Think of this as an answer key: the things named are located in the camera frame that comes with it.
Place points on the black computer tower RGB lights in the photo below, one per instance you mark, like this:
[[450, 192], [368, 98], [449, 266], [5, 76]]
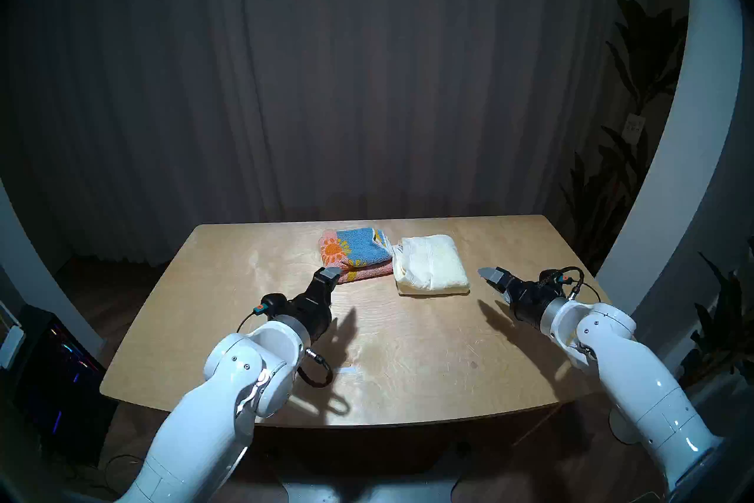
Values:
[[59, 384]]

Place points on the small dark potted plant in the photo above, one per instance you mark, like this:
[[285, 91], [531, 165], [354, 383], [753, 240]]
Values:
[[721, 319]]

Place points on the colourful sun print towel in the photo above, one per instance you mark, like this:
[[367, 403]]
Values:
[[353, 254]]

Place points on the white box device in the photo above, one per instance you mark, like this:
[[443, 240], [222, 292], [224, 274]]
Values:
[[10, 345]]

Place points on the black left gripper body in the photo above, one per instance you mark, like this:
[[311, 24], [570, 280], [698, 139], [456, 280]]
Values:
[[309, 307]]

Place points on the tall dark leafy plant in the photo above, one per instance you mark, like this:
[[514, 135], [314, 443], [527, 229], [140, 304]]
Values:
[[642, 60]]

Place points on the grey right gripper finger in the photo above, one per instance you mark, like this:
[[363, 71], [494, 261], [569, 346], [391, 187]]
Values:
[[505, 294], [492, 274]]

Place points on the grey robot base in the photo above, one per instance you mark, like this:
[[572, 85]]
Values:
[[365, 487]]

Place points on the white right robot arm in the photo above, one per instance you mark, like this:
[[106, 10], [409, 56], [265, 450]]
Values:
[[630, 372]]

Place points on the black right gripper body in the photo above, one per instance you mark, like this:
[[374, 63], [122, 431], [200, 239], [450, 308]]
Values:
[[530, 298]]

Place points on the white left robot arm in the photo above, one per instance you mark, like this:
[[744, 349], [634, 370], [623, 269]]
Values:
[[218, 401]]

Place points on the white paper plant tag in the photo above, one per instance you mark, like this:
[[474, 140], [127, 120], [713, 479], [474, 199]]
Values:
[[634, 129]]

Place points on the beige pleated curtain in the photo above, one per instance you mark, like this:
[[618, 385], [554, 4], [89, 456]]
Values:
[[330, 66]]

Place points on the white tape strip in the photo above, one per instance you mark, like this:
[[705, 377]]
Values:
[[349, 370]]

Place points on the white round plant pot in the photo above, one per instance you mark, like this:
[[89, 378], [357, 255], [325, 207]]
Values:
[[618, 428]]

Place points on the cream dotted towel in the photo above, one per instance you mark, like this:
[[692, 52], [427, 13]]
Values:
[[433, 266]]

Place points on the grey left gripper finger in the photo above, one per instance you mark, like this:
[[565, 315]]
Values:
[[328, 274]]

